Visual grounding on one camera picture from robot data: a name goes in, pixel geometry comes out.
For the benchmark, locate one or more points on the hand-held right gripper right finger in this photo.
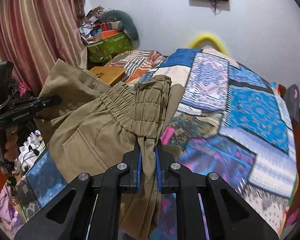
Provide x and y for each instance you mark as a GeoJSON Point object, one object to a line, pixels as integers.
{"type": "Point", "coordinates": [158, 165]}

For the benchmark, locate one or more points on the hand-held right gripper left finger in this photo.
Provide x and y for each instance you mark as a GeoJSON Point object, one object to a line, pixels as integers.
{"type": "Point", "coordinates": [139, 160]}

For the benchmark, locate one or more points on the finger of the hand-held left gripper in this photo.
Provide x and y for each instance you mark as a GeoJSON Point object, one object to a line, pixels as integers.
{"type": "Point", "coordinates": [48, 102]}

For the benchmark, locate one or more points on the khaki pants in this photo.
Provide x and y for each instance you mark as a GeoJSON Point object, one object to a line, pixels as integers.
{"type": "Point", "coordinates": [90, 130]}

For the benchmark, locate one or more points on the person's left hand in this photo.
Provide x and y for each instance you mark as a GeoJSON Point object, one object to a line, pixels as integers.
{"type": "Point", "coordinates": [11, 145]}

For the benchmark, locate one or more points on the pink garment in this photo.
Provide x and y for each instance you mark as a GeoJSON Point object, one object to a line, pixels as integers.
{"type": "Point", "coordinates": [168, 135]}

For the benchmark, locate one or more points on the white cloth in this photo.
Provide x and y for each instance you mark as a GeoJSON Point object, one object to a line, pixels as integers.
{"type": "Point", "coordinates": [27, 155]}

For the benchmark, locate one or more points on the wooden lap table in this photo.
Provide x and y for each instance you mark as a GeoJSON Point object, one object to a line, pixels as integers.
{"type": "Point", "coordinates": [107, 73]}

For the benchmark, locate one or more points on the red striped curtain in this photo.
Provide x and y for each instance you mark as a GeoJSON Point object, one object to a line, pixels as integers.
{"type": "Point", "coordinates": [35, 30]}

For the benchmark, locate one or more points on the green patterned storage box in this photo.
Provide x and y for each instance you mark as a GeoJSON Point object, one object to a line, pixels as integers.
{"type": "Point", "coordinates": [110, 47]}

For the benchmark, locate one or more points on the pink patterned cloth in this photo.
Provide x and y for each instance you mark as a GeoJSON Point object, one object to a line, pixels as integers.
{"type": "Point", "coordinates": [7, 205]}

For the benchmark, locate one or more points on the orange striped quilt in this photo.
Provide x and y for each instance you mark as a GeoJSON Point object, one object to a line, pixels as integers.
{"type": "Point", "coordinates": [140, 60]}

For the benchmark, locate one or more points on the blue patchwork blanket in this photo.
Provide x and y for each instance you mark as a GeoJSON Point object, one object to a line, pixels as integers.
{"type": "Point", "coordinates": [240, 105]}

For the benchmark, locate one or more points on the grey plush pillow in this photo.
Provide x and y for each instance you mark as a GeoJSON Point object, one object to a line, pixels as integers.
{"type": "Point", "coordinates": [125, 20]}

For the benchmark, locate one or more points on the yellow curved foam bumper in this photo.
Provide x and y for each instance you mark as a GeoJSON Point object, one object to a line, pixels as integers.
{"type": "Point", "coordinates": [207, 37]}

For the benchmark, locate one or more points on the grey backpack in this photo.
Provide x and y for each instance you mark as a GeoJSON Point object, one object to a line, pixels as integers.
{"type": "Point", "coordinates": [293, 102]}

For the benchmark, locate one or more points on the wooden bed frame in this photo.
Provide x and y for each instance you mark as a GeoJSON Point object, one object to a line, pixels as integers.
{"type": "Point", "coordinates": [280, 91]}

